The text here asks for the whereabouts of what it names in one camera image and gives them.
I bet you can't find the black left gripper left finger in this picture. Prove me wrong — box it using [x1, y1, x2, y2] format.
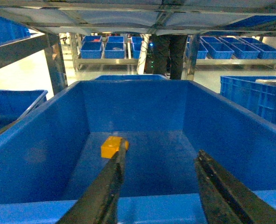
[57, 138, 126, 224]

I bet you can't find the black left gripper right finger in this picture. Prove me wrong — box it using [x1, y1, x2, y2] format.
[194, 150, 276, 224]

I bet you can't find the yellow toy block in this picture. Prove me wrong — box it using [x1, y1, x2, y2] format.
[101, 136, 130, 159]

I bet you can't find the large blue bin upper left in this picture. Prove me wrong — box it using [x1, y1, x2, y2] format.
[0, 80, 276, 224]

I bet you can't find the large blue bin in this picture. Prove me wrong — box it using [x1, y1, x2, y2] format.
[0, 80, 276, 224]
[220, 76, 276, 125]

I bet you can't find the large blue bin upper right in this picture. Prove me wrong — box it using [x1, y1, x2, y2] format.
[220, 76, 276, 125]

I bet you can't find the steel shelf rack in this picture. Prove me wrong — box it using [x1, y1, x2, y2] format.
[0, 0, 276, 94]

